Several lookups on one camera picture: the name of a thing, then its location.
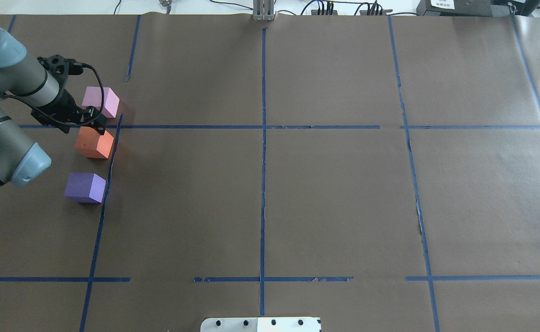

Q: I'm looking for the aluminium frame post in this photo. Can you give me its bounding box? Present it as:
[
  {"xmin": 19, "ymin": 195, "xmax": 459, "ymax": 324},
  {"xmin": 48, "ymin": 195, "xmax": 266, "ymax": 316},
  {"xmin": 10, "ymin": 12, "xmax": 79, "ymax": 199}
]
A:
[{"xmin": 252, "ymin": 0, "xmax": 276, "ymax": 22}]

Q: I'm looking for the brown paper table cover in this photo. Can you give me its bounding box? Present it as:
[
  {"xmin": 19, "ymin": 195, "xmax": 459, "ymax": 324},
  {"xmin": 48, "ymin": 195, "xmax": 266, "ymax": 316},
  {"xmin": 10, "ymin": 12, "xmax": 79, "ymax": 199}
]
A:
[{"xmin": 0, "ymin": 13, "xmax": 540, "ymax": 332}]

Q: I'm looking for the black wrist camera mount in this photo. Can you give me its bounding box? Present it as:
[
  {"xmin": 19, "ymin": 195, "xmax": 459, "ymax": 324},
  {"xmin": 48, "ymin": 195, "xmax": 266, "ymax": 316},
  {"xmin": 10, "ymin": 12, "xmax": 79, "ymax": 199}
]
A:
[{"xmin": 37, "ymin": 55, "xmax": 84, "ymax": 85}]

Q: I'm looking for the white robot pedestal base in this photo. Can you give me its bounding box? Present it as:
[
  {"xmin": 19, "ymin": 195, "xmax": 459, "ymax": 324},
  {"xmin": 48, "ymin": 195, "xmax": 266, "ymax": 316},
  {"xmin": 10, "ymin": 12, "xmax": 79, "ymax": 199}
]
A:
[{"xmin": 200, "ymin": 316, "xmax": 322, "ymax": 332}]

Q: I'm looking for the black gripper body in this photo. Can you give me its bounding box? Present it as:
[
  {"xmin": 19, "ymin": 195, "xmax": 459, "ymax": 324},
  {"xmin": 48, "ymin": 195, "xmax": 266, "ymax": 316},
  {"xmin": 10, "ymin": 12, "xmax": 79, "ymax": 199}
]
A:
[{"xmin": 31, "ymin": 90, "xmax": 87, "ymax": 134}]

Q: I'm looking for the black box with label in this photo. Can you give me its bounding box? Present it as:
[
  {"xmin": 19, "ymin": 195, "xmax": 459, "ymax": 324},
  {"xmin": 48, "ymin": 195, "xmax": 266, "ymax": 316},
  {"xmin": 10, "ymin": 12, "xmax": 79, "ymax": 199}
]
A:
[{"xmin": 416, "ymin": 0, "xmax": 493, "ymax": 17}]

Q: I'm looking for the silver UR robot arm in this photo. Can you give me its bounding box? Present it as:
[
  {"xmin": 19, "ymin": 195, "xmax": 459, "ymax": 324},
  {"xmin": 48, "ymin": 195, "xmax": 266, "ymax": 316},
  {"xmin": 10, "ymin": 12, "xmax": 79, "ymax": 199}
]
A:
[{"xmin": 0, "ymin": 27, "xmax": 106, "ymax": 188}]

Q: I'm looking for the orange foam cube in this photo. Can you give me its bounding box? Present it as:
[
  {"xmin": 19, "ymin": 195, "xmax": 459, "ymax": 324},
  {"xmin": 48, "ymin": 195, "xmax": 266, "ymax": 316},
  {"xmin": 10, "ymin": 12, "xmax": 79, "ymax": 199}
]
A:
[{"xmin": 74, "ymin": 127, "xmax": 114, "ymax": 159}]

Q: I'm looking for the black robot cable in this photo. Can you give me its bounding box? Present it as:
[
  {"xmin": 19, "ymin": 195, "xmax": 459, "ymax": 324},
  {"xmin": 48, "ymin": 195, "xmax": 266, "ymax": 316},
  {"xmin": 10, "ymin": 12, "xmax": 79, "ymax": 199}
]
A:
[{"xmin": 3, "ymin": 62, "xmax": 106, "ymax": 128}]

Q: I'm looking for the purple foam cube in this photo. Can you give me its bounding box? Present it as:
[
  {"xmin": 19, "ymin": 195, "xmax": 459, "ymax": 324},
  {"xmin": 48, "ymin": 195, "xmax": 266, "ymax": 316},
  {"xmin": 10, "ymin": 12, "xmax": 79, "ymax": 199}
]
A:
[{"xmin": 64, "ymin": 172, "xmax": 106, "ymax": 204}]

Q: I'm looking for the pink foam cube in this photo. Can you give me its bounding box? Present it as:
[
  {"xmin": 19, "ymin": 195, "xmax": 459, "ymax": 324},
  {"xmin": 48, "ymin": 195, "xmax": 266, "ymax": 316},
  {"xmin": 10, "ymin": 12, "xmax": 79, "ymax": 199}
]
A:
[{"xmin": 81, "ymin": 86, "xmax": 120, "ymax": 119}]

